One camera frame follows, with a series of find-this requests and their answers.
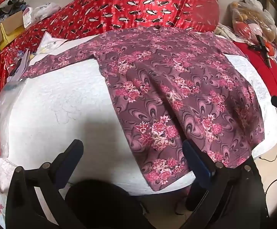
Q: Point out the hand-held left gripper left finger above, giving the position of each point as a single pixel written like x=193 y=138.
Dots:
x=69 y=158

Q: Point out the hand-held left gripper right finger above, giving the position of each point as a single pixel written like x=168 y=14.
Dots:
x=197 y=161

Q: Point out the purple floral shirt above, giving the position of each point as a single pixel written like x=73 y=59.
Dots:
x=164 y=76

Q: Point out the pile of mixed clothes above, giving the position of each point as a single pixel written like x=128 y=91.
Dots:
x=8 y=3

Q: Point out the red cloth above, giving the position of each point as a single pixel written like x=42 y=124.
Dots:
x=255 y=59

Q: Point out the dark cloth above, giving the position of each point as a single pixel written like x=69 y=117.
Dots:
x=100 y=202

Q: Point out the white quilted mat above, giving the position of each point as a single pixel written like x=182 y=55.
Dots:
x=57 y=100

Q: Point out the white fluffy towel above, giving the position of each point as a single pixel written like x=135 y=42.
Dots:
x=3 y=171

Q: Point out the clear plastic bag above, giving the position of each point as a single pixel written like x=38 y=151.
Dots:
x=6 y=95

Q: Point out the bag of stuffed toys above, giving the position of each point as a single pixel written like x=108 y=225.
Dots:
x=255 y=19

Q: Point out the cream patterned cloth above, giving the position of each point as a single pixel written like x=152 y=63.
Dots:
x=224 y=32

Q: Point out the white printed paper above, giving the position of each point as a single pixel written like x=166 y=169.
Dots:
x=21 y=66

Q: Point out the white plastic packet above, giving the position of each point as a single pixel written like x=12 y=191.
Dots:
x=48 y=43

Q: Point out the cardboard box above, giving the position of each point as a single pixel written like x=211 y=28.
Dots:
x=9 y=27

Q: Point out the white plastic bag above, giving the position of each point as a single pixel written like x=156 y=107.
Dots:
x=44 y=10

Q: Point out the red printed quilt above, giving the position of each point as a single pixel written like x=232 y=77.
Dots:
x=129 y=4

